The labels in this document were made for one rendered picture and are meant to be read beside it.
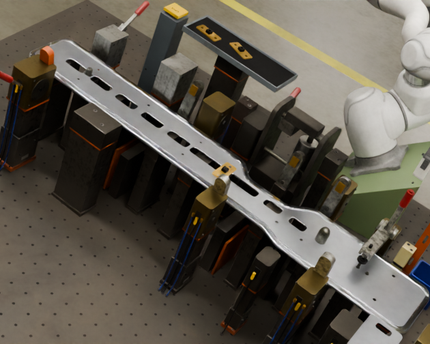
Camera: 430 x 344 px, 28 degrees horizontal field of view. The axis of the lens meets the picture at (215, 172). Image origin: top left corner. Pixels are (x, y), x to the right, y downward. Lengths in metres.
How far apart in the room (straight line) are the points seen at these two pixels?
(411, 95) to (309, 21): 2.80
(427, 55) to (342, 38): 3.70
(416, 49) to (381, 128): 1.00
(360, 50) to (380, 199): 2.83
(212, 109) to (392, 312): 0.79
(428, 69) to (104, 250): 1.09
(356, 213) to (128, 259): 0.84
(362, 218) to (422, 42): 1.07
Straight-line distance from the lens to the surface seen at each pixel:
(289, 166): 2.50
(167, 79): 2.62
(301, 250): 2.34
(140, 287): 2.47
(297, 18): 5.69
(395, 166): 2.99
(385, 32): 6.03
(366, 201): 2.91
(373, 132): 2.97
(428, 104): 3.01
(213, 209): 2.27
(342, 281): 2.32
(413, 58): 2.02
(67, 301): 2.38
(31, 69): 2.51
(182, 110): 2.62
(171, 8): 2.80
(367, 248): 2.33
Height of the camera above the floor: 2.49
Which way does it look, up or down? 37 degrees down
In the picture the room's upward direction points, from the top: 23 degrees clockwise
